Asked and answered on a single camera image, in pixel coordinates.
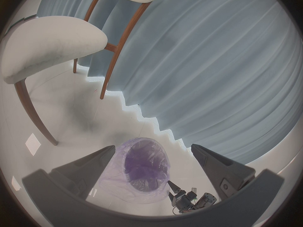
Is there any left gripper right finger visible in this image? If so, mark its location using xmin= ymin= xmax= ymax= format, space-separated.
xmin=191 ymin=143 xmax=257 ymax=201

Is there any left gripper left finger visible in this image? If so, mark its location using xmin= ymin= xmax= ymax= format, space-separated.
xmin=48 ymin=145 xmax=116 ymax=200

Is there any purple plastic bag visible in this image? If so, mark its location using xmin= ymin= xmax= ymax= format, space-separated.
xmin=99 ymin=137 xmax=171 ymax=204

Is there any pale blue curtain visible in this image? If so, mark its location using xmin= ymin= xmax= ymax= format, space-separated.
xmin=38 ymin=0 xmax=303 ymax=165

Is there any white cushioned wooden chair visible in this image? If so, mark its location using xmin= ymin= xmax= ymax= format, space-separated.
xmin=1 ymin=0 xmax=177 ymax=146

